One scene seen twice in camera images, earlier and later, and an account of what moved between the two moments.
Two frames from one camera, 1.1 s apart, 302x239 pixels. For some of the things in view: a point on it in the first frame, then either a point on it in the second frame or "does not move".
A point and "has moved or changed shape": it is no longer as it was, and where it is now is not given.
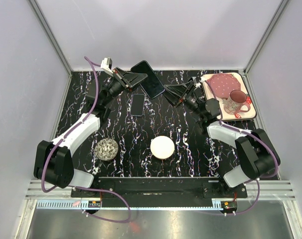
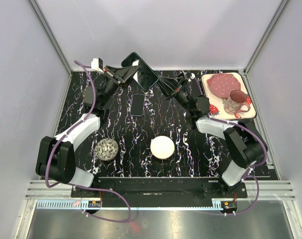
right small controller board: x=228 y=206 does not move
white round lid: x=162 y=147 does not move
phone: x=151 y=84 has moved or changed shape
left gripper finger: x=133 y=78 → x=124 y=73
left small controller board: x=94 y=204 does not move
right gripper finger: x=175 y=88 → x=170 y=81
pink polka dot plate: x=222 y=84 does not move
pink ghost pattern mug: x=237 y=98 does not move
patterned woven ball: x=106 y=149 does not move
